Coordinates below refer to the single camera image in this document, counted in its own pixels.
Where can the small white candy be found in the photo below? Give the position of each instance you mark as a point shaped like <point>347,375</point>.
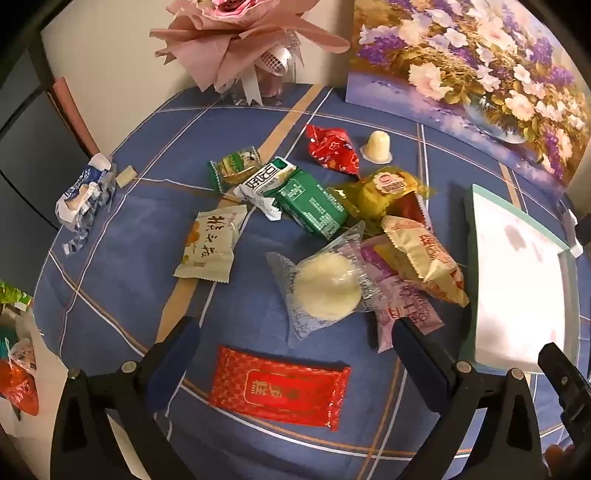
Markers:
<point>125,177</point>

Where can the white tray teal rim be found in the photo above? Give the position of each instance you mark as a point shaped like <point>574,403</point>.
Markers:
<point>517,286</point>

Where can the cream packet orange print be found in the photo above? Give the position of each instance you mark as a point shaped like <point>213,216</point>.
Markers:
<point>207,244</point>

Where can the red candy packet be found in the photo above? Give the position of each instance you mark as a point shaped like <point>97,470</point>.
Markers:
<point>334,150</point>

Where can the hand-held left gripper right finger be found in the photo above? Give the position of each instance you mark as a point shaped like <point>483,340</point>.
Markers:
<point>415,364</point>

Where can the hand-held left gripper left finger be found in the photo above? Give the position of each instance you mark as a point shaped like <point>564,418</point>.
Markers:
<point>178,355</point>

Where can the white and green snack packet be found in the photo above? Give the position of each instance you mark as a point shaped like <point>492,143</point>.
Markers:
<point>263,182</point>

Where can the purple snack packet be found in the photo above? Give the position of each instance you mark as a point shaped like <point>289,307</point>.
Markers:
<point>401,300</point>

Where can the orange plastic bag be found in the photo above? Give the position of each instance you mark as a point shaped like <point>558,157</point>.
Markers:
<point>21,387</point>

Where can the white jelly cup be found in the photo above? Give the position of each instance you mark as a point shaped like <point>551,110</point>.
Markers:
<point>376,147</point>

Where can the clear plastic bag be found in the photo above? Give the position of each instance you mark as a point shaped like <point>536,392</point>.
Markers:
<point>23,355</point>

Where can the crumpled blue white wrapper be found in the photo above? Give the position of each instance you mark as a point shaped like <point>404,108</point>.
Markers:
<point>81,194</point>

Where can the red and white snack packet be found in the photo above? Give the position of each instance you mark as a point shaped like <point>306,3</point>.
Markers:
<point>415,210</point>

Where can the green-edged clear window packet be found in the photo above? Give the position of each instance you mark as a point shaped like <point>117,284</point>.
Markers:
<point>231,168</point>

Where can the orange yellow snack packet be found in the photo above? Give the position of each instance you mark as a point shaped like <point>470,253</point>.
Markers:
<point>425,258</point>

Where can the yellow pastry packet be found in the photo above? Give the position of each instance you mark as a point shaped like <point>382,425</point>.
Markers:
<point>383,194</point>

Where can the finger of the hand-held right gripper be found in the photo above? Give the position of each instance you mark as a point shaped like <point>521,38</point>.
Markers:
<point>563,374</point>

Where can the white charger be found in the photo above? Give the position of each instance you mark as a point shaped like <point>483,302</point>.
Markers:
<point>576,230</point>

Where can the green plastic packet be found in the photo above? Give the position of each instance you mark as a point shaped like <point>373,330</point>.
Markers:
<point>14,295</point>

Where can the blue checked tablecloth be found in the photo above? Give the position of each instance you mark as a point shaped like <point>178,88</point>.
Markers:
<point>138,323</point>

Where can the round white pastry clear wrapper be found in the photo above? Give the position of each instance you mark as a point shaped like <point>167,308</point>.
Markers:
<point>325,288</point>

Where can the dark cabinet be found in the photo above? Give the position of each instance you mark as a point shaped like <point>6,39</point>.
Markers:
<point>23,138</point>

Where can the pink flower bouquet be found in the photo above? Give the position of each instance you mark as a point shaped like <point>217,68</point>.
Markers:
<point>217,41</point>

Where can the flower painting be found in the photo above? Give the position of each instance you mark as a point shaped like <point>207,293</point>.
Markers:
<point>461,60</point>

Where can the person's right hand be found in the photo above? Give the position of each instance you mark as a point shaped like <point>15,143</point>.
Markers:
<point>559,464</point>

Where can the red gold-print packet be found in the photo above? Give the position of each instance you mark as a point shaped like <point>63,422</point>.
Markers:
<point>277,387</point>

